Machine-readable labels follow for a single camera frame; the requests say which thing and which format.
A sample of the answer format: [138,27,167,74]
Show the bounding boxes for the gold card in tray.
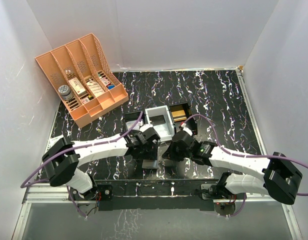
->
[170,105,187,122]

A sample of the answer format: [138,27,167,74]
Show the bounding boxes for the small pink white packet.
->
[97,72,112,87]

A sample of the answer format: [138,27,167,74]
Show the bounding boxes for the grey leather card holder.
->
[142,159,159,169]

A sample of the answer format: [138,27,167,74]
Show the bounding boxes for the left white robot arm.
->
[42,124,161,200]

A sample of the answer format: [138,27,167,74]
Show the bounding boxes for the white printed paper sheet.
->
[48,135,64,147]

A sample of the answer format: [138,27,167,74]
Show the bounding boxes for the orange plastic desk organizer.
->
[35,33,129,128]

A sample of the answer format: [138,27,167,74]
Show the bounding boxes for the white pink box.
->
[68,77,87,97]

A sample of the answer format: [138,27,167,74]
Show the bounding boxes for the white label cards stack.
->
[85,77,105,98]

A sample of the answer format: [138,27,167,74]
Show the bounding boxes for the small round patterned tin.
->
[58,84,73,101]

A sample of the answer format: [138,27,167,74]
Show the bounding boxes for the black and white tray set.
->
[123,102,198,143]

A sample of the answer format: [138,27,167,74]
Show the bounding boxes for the cards in black tray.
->
[126,119,144,130]

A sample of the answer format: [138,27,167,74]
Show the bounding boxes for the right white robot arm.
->
[162,130,303,205]

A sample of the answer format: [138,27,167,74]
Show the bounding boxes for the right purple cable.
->
[181,113,308,218]

